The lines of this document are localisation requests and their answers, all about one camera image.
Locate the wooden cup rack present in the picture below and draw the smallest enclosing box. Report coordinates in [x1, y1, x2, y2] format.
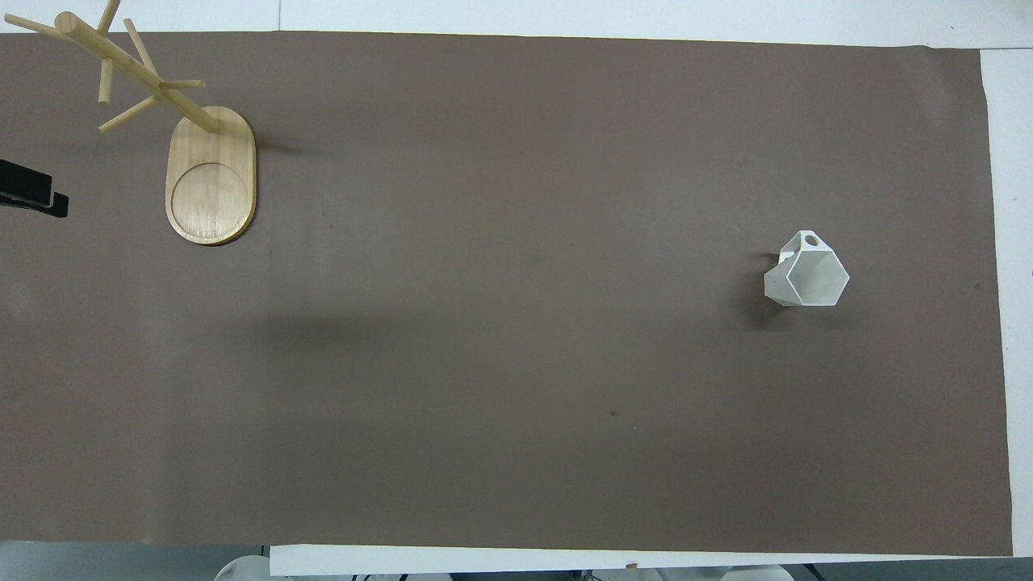
[2, 0, 257, 247]

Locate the white hexagonal cup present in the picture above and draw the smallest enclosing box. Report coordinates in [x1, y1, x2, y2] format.
[763, 230, 851, 309]

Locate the black stand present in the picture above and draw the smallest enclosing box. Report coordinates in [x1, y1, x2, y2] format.
[0, 159, 70, 218]

